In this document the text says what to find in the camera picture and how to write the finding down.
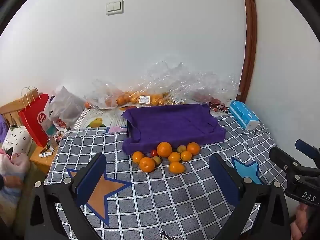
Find grey checked blanket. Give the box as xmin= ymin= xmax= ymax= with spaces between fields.
xmin=46 ymin=112 xmax=282 ymax=240

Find wooden nightstand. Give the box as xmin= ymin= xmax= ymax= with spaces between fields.
xmin=29 ymin=140 xmax=60 ymax=174

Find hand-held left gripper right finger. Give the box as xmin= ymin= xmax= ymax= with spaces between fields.
xmin=208 ymin=153 xmax=292 ymax=240

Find purple towel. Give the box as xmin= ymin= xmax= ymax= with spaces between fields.
xmin=121 ymin=103 xmax=227 ymax=155

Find fruit-printed white carton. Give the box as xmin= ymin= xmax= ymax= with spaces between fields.
xmin=72 ymin=105 xmax=140 ymax=130

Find pink plush cloth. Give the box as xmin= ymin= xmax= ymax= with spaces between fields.
xmin=0 ymin=147 xmax=30 ymax=180

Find brown wooden door frame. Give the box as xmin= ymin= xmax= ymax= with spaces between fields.
xmin=236 ymin=0 xmax=258 ymax=103

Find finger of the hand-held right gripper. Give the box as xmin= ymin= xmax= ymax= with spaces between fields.
xmin=295 ymin=139 xmax=320 ymax=167
xmin=269 ymin=146 xmax=308 ymax=180

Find blue tissue box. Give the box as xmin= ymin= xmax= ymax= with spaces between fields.
xmin=229 ymin=100 xmax=259 ymax=130

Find heap of packaged yellow jujubes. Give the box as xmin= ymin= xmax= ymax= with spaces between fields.
xmin=164 ymin=97 xmax=185 ymax=105

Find white floral cloth bag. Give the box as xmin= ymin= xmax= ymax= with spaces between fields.
xmin=2 ymin=125 xmax=33 ymax=158

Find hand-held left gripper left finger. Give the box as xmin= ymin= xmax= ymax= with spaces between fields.
xmin=24 ymin=152 xmax=108 ymax=240

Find red paper bag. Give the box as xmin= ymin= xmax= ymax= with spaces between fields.
xmin=19 ymin=86 xmax=50 ymax=147

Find white cosmetic tubes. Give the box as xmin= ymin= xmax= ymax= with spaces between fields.
xmin=39 ymin=147 xmax=55 ymax=158

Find white light switch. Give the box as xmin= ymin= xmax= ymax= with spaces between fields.
xmin=106 ymin=0 xmax=124 ymax=15

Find bunch of red cherry tomatoes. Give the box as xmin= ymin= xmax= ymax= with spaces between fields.
xmin=209 ymin=97 xmax=229 ymax=113

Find person's right hand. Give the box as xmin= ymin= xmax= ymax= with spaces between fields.
xmin=291 ymin=203 xmax=320 ymax=239

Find clear plastic bag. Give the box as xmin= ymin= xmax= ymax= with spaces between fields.
xmin=117 ymin=60 xmax=193 ymax=107
xmin=84 ymin=79 xmax=132 ymax=110
xmin=185 ymin=70 xmax=241 ymax=110

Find oval orange fruit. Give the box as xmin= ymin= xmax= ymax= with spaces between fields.
xmin=169 ymin=162 xmax=186 ymax=174

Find white plastic bag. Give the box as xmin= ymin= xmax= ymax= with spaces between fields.
xmin=44 ymin=86 xmax=87 ymax=134

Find large orange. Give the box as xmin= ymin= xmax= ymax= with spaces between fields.
xmin=157 ymin=142 xmax=172 ymax=158

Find heap of packaged mandarins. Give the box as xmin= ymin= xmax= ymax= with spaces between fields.
xmin=105 ymin=91 xmax=170 ymax=107

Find wooden headboard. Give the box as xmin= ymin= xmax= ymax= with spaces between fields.
xmin=0 ymin=90 xmax=40 ymax=128

